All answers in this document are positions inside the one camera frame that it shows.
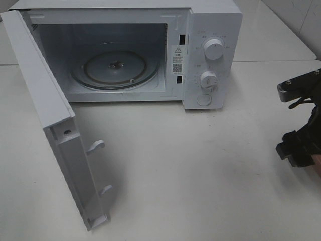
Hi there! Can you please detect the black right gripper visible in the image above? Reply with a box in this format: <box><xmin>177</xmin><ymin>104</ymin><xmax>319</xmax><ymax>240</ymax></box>
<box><xmin>276</xmin><ymin>106</ymin><xmax>320</xmax><ymax>168</ymax></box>

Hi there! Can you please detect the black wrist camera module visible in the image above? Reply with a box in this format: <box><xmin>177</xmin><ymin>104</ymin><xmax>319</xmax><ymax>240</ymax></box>
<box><xmin>277</xmin><ymin>69</ymin><xmax>320</xmax><ymax>109</ymax></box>

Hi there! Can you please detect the pink round plate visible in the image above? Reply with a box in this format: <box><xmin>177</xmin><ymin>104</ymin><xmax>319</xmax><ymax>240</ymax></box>
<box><xmin>311</xmin><ymin>155</ymin><xmax>321</xmax><ymax>176</ymax></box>

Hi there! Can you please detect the warning label sticker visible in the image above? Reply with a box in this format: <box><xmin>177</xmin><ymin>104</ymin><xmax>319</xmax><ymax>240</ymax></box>
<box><xmin>171</xmin><ymin>45</ymin><xmax>187</xmax><ymax>74</ymax></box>

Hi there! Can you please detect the white microwave door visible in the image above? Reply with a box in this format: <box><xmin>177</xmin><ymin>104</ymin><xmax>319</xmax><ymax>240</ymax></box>
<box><xmin>1</xmin><ymin>10</ymin><xmax>109</xmax><ymax>231</ymax></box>

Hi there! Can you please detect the white microwave oven body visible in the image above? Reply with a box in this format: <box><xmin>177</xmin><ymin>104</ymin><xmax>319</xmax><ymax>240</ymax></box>
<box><xmin>6</xmin><ymin>1</ymin><xmax>242</xmax><ymax>110</ymax></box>

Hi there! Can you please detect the round door release button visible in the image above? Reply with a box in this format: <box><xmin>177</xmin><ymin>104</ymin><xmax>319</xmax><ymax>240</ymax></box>
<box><xmin>197</xmin><ymin>94</ymin><xmax>212</xmax><ymax>106</ymax></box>

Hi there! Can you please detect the upper white power knob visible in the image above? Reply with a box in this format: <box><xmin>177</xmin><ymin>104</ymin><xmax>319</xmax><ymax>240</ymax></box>
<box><xmin>203</xmin><ymin>37</ymin><xmax>225</xmax><ymax>60</ymax></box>

